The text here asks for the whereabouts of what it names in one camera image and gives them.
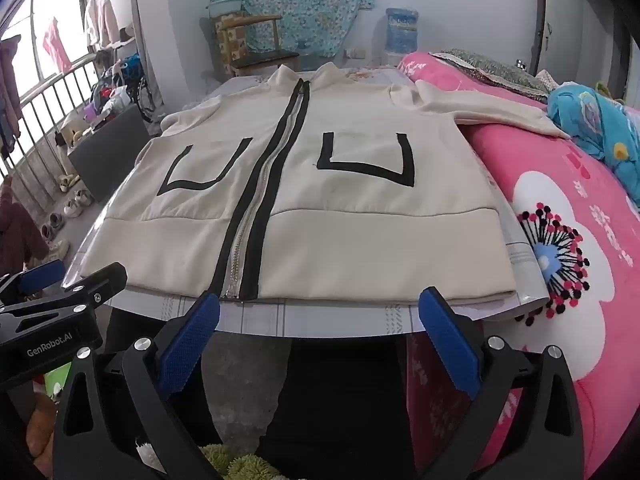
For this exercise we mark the floral plastic tablecloth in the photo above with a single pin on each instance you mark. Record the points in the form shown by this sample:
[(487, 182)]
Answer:
[(325, 317)]

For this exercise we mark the stack of patterned boxes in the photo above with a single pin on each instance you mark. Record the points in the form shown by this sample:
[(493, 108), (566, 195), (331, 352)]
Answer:
[(230, 45)]

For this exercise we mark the dark grey board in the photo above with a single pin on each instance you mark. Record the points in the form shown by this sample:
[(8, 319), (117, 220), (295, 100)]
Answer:
[(110, 155)]

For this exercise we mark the cream zip jacket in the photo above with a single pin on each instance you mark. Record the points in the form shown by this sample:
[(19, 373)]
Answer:
[(350, 220)]

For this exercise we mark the pile of bags and clutter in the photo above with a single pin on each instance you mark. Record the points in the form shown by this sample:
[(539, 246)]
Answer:
[(117, 90)]

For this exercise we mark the pink floral blanket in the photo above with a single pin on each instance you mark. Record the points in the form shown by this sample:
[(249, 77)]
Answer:
[(550, 170)]

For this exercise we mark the cream hanging garment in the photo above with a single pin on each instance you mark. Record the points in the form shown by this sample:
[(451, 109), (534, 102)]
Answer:
[(100, 20)]

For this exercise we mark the wooden chair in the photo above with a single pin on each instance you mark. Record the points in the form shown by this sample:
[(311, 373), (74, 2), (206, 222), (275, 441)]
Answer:
[(265, 57)]

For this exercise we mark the blue cartoon print quilt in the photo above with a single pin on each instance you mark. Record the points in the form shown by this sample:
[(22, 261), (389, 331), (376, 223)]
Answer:
[(590, 120)]

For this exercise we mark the person's black trousers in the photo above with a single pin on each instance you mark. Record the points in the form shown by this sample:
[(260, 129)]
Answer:
[(340, 410)]

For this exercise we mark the window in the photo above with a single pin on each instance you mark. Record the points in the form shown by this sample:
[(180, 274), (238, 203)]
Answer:
[(25, 15)]

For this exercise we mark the teal floral wall cloth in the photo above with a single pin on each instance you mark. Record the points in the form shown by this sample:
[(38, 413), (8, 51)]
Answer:
[(300, 5)]

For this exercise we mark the white floral cloth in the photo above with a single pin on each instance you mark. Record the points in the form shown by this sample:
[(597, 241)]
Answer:
[(548, 80)]

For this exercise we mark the green paper bag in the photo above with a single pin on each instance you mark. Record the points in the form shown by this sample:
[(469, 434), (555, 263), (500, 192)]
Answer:
[(56, 380)]

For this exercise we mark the pink hanging garment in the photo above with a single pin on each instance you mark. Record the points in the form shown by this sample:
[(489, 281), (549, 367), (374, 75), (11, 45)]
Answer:
[(57, 45)]

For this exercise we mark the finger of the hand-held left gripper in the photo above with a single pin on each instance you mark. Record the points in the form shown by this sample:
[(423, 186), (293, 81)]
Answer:
[(100, 282), (42, 275)]

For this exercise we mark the grey patterned pillow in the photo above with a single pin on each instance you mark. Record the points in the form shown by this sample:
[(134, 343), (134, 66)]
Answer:
[(495, 72)]

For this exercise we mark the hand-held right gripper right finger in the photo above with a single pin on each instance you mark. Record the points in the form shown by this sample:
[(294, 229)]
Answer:
[(450, 340)]

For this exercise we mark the small white sneaker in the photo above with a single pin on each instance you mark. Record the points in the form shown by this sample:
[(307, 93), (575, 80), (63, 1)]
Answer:
[(84, 197), (73, 208)]

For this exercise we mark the teal plastic basin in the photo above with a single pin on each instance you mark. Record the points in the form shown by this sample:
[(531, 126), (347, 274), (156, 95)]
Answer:
[(225, 8)]

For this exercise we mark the pair of beige slippers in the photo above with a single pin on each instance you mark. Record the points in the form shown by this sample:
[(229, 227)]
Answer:
[(70, 183)]

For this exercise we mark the cream chunky sneaker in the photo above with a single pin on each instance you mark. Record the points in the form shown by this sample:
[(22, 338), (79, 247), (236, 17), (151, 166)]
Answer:
[(59, 249)]

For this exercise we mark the white door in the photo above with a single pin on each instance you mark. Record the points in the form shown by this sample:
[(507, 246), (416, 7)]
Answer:
[(562, 20)]

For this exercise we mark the maroon fleece garment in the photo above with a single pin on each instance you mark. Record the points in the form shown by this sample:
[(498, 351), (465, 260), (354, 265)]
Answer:
[(15, 235)]

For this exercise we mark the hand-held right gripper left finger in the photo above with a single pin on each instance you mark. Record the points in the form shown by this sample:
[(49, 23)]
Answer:
[(190, 340)]

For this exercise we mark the blue water jug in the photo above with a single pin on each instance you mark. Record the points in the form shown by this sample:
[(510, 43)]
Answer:
[(401, 30)]

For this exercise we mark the dark purple hanging garment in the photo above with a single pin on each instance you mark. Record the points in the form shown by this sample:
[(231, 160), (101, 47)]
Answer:
[(10, 90)]

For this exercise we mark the grey shoe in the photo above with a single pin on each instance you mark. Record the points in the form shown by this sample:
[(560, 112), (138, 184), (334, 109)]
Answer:
[(51, 225)]

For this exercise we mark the green fluffy slipper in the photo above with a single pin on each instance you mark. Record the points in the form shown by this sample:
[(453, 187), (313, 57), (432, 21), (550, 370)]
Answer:
[(245, 467)]

